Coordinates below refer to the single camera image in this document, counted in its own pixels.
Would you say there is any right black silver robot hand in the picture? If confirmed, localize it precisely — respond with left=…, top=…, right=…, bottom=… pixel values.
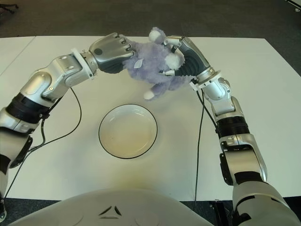
left=158, top=35, right=214, bottom=78

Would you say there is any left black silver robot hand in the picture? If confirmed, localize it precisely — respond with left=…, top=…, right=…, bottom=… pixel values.
left=88, top=32, right=137, bottom=75

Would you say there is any purple plush bear doll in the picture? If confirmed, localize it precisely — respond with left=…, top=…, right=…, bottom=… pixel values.
left=121, top=26, right=194, bottom=102

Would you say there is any white plate with black rim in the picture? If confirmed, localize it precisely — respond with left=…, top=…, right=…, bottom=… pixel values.
left=98, top=104, right=158, bottom=160

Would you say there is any silver robot torso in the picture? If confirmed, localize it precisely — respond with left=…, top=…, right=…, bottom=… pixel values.
left=9, top=187, right=209, bottom=226

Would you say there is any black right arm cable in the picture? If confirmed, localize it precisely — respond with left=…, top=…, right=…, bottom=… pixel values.
left=194, top=81, right=218, bottom=202

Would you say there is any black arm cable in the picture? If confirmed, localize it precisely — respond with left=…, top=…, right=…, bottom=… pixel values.
left=194, top=81, right=218, bottom=202
left=2, top=87, right=82, bottom=201

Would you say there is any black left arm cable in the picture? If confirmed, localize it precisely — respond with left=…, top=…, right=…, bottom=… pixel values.
left=2, top=87, right=82, bottom=201

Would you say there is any black metal frame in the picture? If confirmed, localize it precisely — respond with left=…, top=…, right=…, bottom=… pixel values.
left=210, top=200, right=233, bottom=226

